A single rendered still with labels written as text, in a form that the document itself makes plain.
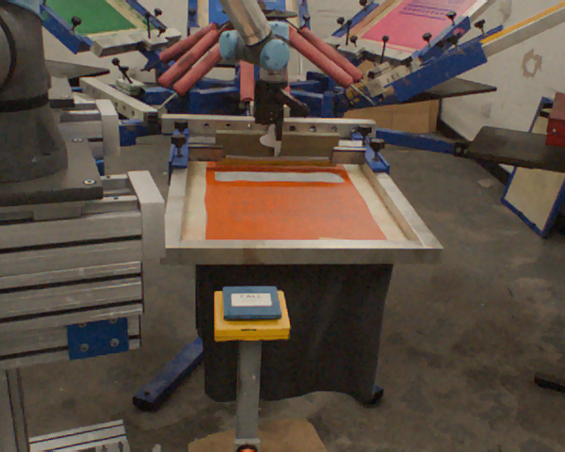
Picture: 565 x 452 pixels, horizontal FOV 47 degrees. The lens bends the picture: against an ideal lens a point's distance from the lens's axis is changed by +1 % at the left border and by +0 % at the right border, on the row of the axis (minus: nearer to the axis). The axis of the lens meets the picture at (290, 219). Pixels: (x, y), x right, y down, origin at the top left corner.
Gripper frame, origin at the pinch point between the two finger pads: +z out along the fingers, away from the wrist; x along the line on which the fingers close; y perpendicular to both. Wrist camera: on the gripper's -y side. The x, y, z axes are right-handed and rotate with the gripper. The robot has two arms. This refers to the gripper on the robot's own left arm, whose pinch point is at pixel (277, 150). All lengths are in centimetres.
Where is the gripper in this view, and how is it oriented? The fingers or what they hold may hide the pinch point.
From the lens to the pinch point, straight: 186.8
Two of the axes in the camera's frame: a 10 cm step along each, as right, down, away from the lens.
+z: -0.5, 9.2, 3.9
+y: -9.9, 0.0, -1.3
